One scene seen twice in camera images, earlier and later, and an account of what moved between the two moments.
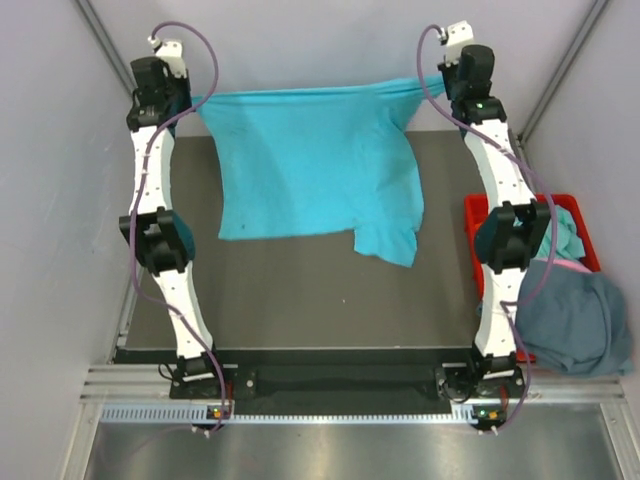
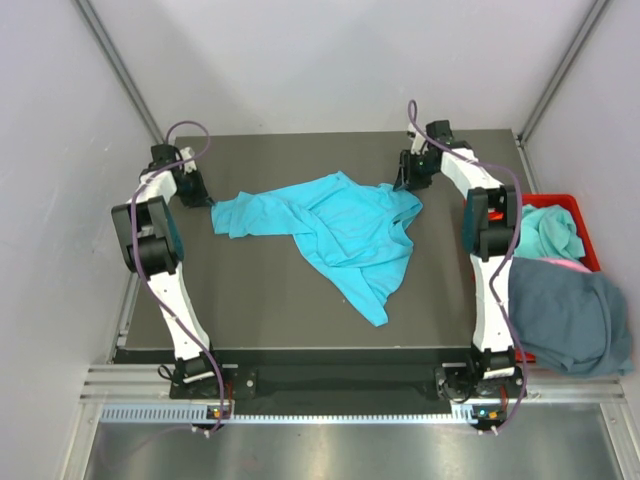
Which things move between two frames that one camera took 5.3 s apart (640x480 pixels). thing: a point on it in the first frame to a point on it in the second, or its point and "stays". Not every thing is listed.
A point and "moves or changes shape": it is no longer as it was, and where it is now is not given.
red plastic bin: (475, 209) stays
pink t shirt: (572, 265) stays
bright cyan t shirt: (304, 162) moves or changes shape
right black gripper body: (452, 84) to (419, 171)
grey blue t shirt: (576, 322) stays
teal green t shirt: (566, 242) stays
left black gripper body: (174, 90) to (192, 192)
